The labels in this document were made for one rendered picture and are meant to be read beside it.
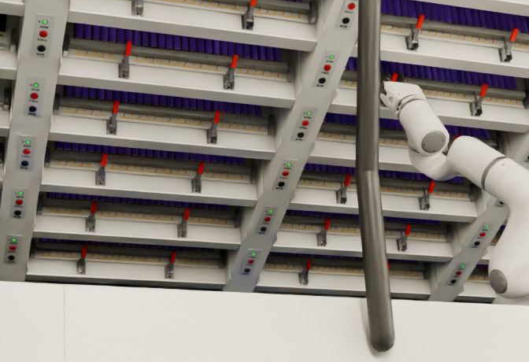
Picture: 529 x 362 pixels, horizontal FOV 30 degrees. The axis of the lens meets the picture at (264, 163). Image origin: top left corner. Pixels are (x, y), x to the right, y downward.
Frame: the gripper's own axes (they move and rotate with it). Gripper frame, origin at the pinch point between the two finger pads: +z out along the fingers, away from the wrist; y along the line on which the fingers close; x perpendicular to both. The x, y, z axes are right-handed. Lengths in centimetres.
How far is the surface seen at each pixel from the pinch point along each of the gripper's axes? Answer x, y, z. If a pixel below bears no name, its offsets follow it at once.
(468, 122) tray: -9.7, 25.5, -1.2
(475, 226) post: -49, 45, 7
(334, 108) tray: -9.7, -13.9, -1.2
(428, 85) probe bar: -2.1, 12.4, 3.2
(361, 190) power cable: 52, -65, -136
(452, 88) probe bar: -2.2, 19.5, 3.2
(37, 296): 43, -98, -144
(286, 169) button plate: -32.4, -20.6, 2.8
